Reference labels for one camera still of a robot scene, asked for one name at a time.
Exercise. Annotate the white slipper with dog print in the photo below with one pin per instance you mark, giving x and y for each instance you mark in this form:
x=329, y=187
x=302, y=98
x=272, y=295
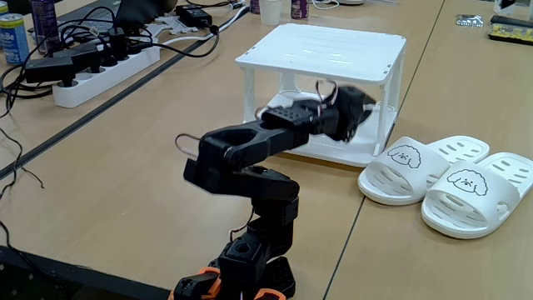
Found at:
x=399, y=175
x=470, y=204

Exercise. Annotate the white plastic shoe rack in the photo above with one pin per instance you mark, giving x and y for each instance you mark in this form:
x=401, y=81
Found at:
x=333, y=46

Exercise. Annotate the white flat device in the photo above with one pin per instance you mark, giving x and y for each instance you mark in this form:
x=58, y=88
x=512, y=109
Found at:
x=350, y=2

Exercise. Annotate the black and yellow box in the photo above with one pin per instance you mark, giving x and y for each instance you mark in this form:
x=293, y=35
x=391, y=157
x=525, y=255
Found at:
x=512, y=31

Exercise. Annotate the clear plastic box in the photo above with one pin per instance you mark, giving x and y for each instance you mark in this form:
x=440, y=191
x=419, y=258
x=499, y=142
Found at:
x=514, y=8

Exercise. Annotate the black power brick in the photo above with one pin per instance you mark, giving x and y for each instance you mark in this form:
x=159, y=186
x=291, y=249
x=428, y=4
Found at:
x=81, y=54
x=193, y=16

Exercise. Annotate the white printed plastic part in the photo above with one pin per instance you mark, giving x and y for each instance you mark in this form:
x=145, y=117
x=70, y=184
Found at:
x=179, y=24
x=152, y=31

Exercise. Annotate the black laptop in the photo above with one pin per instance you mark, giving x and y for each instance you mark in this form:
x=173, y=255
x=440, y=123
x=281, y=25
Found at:
x=141, y=10

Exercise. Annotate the black power plug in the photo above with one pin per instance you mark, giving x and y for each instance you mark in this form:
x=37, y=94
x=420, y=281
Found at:
x=118, y=41

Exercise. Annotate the white power strip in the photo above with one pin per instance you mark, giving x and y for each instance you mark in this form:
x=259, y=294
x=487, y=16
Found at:
x=104, y=75

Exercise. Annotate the black plug-in power adapter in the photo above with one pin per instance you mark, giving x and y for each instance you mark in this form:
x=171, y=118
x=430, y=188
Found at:
x=48, y=68

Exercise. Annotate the tall purple drink can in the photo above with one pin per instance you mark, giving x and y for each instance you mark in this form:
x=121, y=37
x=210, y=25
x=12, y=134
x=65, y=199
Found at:
x=43, y=25

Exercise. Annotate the blue drink can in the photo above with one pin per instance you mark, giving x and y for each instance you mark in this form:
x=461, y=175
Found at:
x=14, y=39

